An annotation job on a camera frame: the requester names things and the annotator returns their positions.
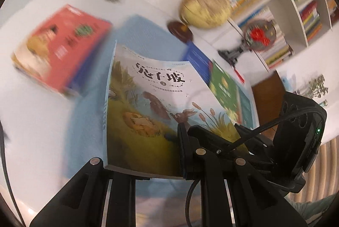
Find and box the beige ribbed radiator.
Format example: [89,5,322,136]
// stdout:
[304,137,339,202]

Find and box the dark blue book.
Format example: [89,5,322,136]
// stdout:
[183,43,215,84]

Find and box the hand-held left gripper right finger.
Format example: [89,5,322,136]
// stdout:
[177,122,309,227]

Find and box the person's right forearm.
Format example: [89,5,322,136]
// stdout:
[286,193,337,227]

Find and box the dark green book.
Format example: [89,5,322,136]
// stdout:
[236,84,258,129]

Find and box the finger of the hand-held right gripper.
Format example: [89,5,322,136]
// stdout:
[234,123,275,164]
[188,125,238,156]

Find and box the brown wooden cabinet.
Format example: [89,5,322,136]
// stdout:
[250,72,288,135]

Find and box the green plant in glass vase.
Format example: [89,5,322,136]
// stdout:
[304,75,329,100]

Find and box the blue woven mat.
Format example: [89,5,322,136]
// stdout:
[67,14,258,182]

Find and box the round red ornament stand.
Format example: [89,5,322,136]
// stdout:
[237,6,294,70]

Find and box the black cable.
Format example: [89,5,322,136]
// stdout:
[0,121,27,227]
[185,108,327,227]

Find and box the illustrated landscape cover book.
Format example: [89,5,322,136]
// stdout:
[102,40,251,180]

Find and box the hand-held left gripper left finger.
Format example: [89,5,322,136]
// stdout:
[29,157,137,227]

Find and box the red tassel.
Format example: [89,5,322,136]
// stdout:
[234,68,245,84]

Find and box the yellow desk globe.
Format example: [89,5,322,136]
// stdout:
[167,0,232,43]

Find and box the stack of books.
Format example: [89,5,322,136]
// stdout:
[11,4,113,99]

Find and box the black fan stand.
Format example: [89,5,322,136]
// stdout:
[218,40,248,64]

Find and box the round embroidered flower fan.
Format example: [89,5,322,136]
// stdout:
[244,19,277,51]

